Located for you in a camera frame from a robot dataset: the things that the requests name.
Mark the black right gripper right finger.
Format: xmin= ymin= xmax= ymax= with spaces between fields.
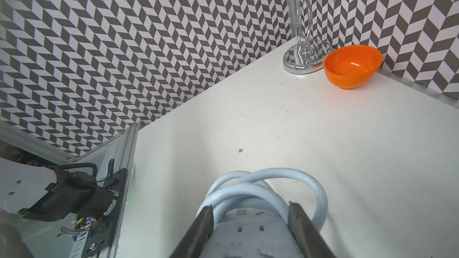
xmin=288 ymin=203 xmax=336 ymax=258

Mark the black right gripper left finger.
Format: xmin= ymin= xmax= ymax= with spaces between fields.
xmin=170 ymin=205 xmax=214 ymax=258

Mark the pale blue power strip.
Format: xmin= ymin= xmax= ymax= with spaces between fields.
xmin=200 ymin=208 xmax=303 ymax=258

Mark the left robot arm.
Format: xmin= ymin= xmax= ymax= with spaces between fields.
xmin=1 ymin=159 xmax=127 ymax=258

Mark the orange plastic bowl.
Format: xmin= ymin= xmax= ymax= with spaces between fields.
xmin=323 ymin=45 xmax=384 ymax=90

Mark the chrome wire stand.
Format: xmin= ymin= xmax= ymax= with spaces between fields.
xmin=283 ymin=0 xmax=332 ymax=75

